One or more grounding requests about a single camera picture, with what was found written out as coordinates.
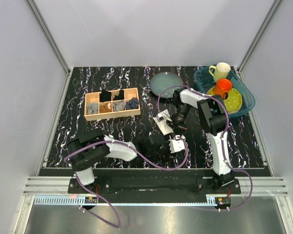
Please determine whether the right aluminium frame post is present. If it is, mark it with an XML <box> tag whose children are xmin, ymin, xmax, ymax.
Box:
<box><xmin>236</xmin><ymin>0</ymin><xmax>283</xmax><ymax>74</ymax></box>

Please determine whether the small black rolled cloth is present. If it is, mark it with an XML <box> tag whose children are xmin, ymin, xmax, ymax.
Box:
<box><xmin>112</xmin><ymin>90</ymin><xmax>125</xmax><ymax>101</ymax></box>

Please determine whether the blue-green ceramic plate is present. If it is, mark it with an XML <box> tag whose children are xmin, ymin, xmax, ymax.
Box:
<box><xmin>150</xmin><ymin>72</ymin><xmax>184</xmax><ymax>99</ymax></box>

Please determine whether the navy striped rolled cloth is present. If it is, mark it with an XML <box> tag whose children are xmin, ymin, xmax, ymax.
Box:
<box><xmin>125</xmin><ymin>97</ymin><xmax>139</xmax><ymax>110</ymax></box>

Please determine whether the front aluminium rail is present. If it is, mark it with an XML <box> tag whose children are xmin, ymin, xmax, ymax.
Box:
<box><xmin>23</xmin><ymin>176</ymin><xmax>288</xmax><ymax>196</ymax></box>

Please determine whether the white underwear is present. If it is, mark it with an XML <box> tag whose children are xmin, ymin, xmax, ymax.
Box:
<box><xmin>156</xmin><ymin>119</ymin><xmax>174</xmax><ymax>135</ymax></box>

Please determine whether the pale yellow mug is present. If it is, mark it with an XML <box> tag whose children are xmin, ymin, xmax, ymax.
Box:
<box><xmin>209</xmin><ymin>62</ymin><xmax>231</xmax><ymax>82</ymax></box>

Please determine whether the grey rolled cloth middle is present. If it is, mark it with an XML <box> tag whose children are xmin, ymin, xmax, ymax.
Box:
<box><xmin>112</xmin><ymin>100</ymin><xmax>126</xmax><ymax>112</ymax></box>

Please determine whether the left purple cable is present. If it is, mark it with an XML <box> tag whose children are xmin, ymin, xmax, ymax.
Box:
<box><xmin>63</xmin><ymin>138</ymin><xmax>189</xmax><ymax>229</ymax></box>

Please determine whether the yellow-green dotted plate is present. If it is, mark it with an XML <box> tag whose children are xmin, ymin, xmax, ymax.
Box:
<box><xmin>219</xmin><ymin>88</ymin><xmax>243</xmax><ymax>114</ymax></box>

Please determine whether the left aluminium frame post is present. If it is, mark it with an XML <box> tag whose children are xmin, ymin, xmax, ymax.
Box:
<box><xmin>25</xmin><ymin>0</ymin><xmax>70</xmax><ymax>75</ymax></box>

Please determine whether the teal transparent plastic bin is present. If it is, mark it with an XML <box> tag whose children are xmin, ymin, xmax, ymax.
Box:
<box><xmin>193</xmin><ymin>67</ymin><xmax>255</xmax><ymax>118</ymax></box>

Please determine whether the aluminium frame post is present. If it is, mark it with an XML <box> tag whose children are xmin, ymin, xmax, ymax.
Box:
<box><xmin>236</xmin><ymin>0</ymin><xmax>283</xmax><ymax>74</ymax></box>
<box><xmin>25</xmin><ymin>0</ymin><xmax>70</xmax><ymax>75</ymax></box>

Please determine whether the orange mug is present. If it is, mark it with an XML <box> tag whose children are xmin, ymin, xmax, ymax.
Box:
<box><xmin>213</xmin><ymin>78</ymin><xmax>232</xmax><ymax>99</ymax></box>

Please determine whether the connector box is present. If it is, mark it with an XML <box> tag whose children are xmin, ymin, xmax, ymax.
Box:
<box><xmin>215</xmin><ymin>196</ymin><xmax>231</xmax><ymax>209</ymax></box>
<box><xmin>84</xmin><ymin>195</ymin><xmax>98</xmax><ymax>205</ymax></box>

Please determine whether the grey rolled cloth left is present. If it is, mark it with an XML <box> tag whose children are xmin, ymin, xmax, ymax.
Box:
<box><xmin>87</xmin><ymin>102</ymin><xmax>99</xmax><ymax>115</ymax></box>

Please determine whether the brown rolled cloth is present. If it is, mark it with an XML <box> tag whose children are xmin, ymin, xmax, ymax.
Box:
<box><xmin>99</xmin><ymin>102</ymin><xmax>112</xmax><ymax>114</ymax></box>

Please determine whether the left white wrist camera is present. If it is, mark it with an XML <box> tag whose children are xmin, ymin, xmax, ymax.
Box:
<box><xmin>168</xmin><ymin>135</ymin><xmax>186</xmax><ymax>154</ymax></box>

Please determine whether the right connector box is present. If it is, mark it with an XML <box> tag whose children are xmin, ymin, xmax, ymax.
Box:
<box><xmin>215</xmin><ymin>196</ymin><xmax>231</xmax><ymax>209</ymax></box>

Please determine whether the grey rolled cloth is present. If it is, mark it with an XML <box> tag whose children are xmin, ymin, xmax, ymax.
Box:
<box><xmin>112</xmin><ymin>100</ymin><xmax>126</xmax><ymax>112</ymax></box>
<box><xmin>87</xmin><ymin>102</ymin><xmax>99</xmax><ymax>115</ymax></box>

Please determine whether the left connector box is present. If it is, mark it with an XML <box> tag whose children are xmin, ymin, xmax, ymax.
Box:
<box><xmin>84</xmin><ymin>195</ymin><xmax>98</xmax><ymax>205</ymax></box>

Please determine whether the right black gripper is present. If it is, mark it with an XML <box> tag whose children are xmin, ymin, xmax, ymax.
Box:
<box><xmin>166</xmin><ymin>103</ymin><xmax>191</xmax><ymax>137</ymax></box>

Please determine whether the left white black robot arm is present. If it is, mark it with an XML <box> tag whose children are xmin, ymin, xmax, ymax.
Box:
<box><xmin>65</xmin><ymin>128</ymin><xmax>171</xmax><ymax>193</ymax></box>

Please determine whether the wooden divided organizer box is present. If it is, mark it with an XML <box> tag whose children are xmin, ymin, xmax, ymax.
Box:
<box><xmin>84</xmin><ymin>88</ymin><xmax>141</xmax><ymax>121</ymax></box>

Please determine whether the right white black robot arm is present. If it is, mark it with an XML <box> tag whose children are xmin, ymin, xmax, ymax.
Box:
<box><xmin>168</xmin><ymin>88</ymin><xmax>235</xmax><ymax>193</ymax></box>

